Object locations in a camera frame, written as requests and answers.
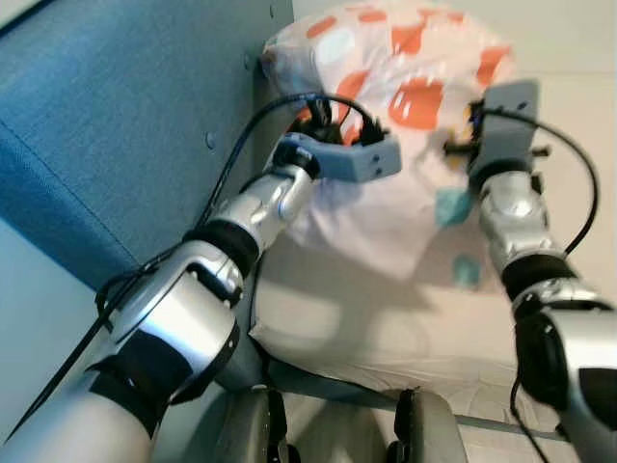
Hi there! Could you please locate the pink pillow with orange patches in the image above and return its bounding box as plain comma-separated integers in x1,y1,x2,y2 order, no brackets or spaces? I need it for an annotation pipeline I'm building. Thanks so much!
260,0,523,283

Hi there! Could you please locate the blue padded headboard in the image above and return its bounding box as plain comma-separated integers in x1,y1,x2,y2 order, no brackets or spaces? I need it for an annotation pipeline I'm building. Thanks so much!
0,0,295,290

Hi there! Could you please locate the grey robot right leg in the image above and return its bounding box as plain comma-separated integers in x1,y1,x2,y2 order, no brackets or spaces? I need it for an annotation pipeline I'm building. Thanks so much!
386,386,470,463

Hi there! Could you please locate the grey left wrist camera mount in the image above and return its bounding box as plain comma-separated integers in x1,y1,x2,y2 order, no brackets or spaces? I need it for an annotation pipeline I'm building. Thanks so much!
278,130,404,184

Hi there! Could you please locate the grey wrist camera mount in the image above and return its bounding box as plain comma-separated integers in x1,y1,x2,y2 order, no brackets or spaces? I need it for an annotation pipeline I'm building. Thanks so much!
278,130,404,184
469,79,541,179

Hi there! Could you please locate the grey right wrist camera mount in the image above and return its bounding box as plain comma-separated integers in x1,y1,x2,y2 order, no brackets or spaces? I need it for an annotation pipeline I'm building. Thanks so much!
469,79,541,179

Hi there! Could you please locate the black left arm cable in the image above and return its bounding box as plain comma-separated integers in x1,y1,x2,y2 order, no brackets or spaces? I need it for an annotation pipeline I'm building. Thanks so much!
0,91,379,449

